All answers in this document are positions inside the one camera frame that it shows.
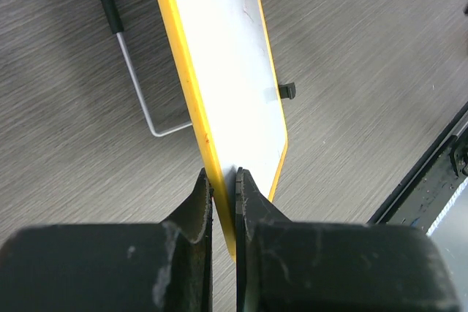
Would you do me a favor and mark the white slotted cable duct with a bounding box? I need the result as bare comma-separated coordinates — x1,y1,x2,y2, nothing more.
426,179,468,237

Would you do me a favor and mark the whiteboard with yellow frame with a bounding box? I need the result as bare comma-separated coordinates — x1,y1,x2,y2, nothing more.
141,0,295,258

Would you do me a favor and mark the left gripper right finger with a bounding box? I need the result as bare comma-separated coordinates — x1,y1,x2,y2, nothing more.
235,168,459,311

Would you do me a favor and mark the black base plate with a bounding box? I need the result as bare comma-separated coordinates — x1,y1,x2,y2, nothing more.
368,105,467,233

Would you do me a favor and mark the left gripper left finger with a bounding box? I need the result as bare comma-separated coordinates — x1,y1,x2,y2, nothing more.
1,172,213,311

